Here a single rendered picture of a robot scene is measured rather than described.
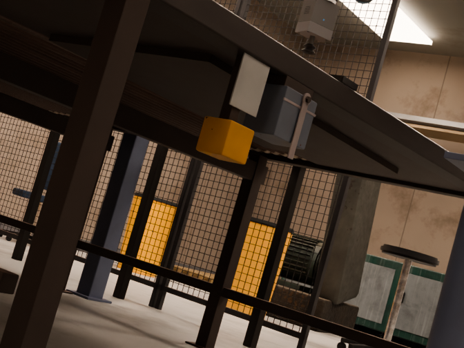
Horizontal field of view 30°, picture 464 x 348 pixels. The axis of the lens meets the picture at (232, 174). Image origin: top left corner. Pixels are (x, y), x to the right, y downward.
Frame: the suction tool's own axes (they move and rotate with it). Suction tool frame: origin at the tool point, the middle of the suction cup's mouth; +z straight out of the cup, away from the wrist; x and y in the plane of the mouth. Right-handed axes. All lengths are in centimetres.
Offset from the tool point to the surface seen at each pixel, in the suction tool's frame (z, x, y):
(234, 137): 36, 40, 39
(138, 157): 27, -203, -50
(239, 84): 24, 38, 40
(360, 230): 16, -343, -319
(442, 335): 66, 28, -50
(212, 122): 34, 36, 43
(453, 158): 17, 23, -42
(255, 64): 18, 37, 37
